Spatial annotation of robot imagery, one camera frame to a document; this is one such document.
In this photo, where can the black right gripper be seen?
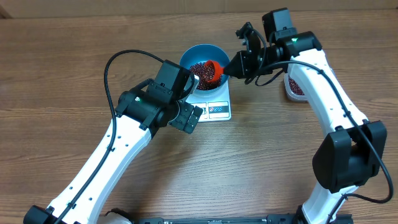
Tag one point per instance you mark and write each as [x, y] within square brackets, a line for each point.
[244, 61]

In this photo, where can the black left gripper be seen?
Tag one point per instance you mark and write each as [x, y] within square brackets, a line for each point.
[186, 113]

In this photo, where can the orange scoop with blue handle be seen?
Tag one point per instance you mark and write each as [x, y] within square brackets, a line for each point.
[218, 70]

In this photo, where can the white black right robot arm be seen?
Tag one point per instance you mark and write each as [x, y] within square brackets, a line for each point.
[352, 148]

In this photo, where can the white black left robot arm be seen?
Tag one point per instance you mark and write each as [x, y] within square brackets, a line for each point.
[140, 113]

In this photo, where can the white digital kitchen scale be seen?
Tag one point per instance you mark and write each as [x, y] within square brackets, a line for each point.
[215, 103]

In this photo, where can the red beans in bowl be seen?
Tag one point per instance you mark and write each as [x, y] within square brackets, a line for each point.
[204, 73]

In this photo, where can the teal plastic bowl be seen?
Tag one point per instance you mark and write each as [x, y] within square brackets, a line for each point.
[202, 53]

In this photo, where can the red adzuki beans pile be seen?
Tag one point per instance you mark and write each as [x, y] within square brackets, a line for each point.
[295, 87]

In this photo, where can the clear plastic container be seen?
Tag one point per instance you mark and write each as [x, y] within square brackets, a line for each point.
[289, 93]

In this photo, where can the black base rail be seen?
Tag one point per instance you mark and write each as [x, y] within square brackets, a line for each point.
[217, 220]

